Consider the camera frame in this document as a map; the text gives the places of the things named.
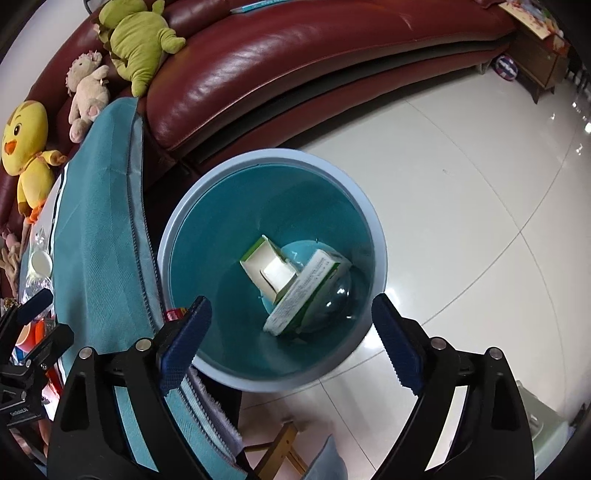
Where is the yellow duck plush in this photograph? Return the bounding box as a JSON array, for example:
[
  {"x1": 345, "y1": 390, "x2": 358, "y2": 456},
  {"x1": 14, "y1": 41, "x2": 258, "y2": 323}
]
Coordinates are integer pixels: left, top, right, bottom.
[{"x1": 1, "y1": 100, "x2": 67, "y2": 225}]

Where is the blue book on sofa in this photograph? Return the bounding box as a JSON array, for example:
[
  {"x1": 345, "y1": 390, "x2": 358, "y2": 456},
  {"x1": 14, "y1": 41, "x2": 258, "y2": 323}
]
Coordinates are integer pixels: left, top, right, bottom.
[{"x1": 230, "y1": 0, "x2": 290, "y2": 15}]

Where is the blue round trash bin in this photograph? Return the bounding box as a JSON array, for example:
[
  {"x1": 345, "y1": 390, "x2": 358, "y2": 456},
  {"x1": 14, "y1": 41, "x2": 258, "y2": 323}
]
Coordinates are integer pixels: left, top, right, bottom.
[{"x1": 157, "y1": 149, "x2": 388, "y2": 392}]

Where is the clear plastic water bottle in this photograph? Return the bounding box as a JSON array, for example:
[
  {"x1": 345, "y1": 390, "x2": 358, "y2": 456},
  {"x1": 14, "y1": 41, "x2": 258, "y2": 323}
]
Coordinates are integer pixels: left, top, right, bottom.
[{"x1": 22, "y1": 274, "x2": 53, "y2": 303}]

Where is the beige plush lamb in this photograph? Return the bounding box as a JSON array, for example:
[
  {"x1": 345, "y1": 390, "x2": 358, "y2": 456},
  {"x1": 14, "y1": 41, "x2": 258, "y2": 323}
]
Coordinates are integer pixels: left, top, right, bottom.
[{"x1": 65, "y1": 51, "x2": 109, "y2": 144}]

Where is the green white carton box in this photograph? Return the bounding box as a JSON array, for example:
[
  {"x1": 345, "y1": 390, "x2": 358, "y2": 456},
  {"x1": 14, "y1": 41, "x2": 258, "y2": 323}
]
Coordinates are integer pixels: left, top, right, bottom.
[{"x1": 263, "y1": 249, "x2": 352, "y2": 337}]

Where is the striped ball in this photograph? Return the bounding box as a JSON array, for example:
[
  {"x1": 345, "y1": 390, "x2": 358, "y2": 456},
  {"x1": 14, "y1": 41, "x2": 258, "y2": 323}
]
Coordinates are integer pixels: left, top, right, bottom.
[{"x1": 494, "y1": 55, "x2": 519, "y2": 82}]

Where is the pale green plastic box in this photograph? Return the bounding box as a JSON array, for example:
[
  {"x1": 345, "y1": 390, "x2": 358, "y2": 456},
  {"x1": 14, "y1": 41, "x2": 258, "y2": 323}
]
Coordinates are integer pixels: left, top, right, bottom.
[{"x1": 517, "y1": 381, "x2": 572, "y2": 479}]

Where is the wooden side cabinet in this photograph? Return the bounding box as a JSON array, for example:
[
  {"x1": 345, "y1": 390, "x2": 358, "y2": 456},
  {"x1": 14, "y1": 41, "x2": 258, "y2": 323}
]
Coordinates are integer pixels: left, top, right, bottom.
[{"x1": 499, "y1": 1, "x2": 570, "y2": 104}]

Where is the green plush toy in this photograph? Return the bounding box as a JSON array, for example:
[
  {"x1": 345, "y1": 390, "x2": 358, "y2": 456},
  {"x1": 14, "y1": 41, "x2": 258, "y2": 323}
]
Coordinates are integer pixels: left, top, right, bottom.
[{"x1": 95, "y1": 0, "x2": 186, "y2": 98}]

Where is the teal tablecloth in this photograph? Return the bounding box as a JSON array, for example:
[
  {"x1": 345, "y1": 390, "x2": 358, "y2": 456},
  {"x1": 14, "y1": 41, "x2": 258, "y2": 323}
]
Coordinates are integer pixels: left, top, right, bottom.
[{"x1": 52, "y1": 97, "x2": 247, "y2": 479}]

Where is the dark red leather sofa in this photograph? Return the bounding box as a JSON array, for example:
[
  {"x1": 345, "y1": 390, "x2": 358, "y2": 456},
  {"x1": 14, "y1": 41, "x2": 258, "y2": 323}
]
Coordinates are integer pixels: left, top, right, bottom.
[{"x1": 1, "y1": 1, "x2": 516, "y2": 228}]

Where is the wooden stool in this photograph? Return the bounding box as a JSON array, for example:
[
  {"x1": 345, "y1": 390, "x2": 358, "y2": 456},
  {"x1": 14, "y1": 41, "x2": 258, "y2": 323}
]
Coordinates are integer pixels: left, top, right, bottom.
[{"x1": 243, "y1": 420, "x2": 308, "y2": 480}]

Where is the open white green carton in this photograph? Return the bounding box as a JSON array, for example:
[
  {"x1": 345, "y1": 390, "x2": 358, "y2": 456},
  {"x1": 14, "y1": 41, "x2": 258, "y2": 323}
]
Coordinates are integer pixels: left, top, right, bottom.
[{"x1": 239, "y1": 235, "x2": 298, "y2": 304}]

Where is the tan giraffe plush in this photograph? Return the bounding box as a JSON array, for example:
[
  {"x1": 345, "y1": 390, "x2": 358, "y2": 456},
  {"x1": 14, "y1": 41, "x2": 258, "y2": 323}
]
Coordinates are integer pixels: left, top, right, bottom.
[{"x1": 1, "y1": 224, "x2": 29, "y2": 299}]

